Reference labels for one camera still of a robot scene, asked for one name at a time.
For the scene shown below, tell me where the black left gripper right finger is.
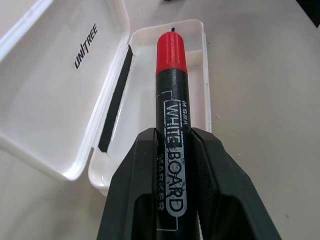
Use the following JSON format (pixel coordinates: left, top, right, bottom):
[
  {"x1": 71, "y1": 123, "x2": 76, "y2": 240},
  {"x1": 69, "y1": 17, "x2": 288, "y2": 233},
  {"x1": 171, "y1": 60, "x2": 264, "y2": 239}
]
[{"x1": 183, "y1": 126, "x2": 283, "y2": 240}]

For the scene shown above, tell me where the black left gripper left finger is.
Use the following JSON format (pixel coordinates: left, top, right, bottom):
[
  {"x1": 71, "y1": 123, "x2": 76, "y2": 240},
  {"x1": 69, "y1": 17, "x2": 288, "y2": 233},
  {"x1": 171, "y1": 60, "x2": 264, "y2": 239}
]
[{"x1": 93, "y1": 126, "x2": 163, "y2": 240}]

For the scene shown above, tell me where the red-capped black whiteboard marker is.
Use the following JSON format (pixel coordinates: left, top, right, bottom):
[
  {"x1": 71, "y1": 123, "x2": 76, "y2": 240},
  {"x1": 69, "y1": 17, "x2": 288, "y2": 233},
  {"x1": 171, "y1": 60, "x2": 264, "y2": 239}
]
[{"x1": 154, "y1": 31, "x2": 201, "y2": 240}]

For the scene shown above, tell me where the white plastic pencil case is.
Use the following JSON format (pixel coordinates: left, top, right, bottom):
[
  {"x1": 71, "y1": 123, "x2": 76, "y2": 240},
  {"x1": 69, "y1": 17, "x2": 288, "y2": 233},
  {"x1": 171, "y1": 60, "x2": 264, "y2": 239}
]
[{"x1": 0, "y1": 0, "x2": 213, "y2": 198}]

